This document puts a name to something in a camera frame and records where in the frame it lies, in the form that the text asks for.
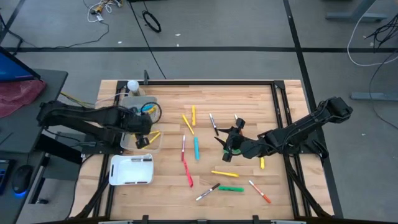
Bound white bulb cord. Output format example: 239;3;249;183
95;92;130;105

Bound translucent plastic bin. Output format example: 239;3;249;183
119;121;165;154

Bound black computer keyboard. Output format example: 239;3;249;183
0;158;11;196

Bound grey plastic bin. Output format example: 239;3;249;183
119;95;160;124

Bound white floor cable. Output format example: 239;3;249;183
346;0;398;67

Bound black computer mouse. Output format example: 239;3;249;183
11;164;34;198

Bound metal bulb socket base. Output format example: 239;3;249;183
128;86;146;97

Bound orange thin dry-erase marker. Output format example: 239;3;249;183
248;179;272;205

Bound yellow green wire bundle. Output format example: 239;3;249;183
60;91;96;110

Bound red cloth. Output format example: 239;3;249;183
0;78;48;119

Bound grey desk foot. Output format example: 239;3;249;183
350;91;398;102

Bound black metal table frame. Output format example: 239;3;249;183
73;79;345;224

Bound computer monitor blue screen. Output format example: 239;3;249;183
0;45;42;83

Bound grey desk leg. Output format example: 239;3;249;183
325;0;389;23

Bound white plastic bin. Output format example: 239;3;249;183
108;153;155;187

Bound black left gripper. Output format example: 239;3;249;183
123;110;154;149

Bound black tangled cables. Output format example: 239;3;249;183
364;12;398;53

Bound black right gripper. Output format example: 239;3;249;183
213;117;259;163

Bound black cable coil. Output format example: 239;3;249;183
142;10;162;34

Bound pink slim highlighter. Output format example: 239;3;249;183
183;159;194;189

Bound black office desk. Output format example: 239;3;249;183
0;68;84;224

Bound white yellow cable bundle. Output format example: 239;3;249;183
82;0;124;24

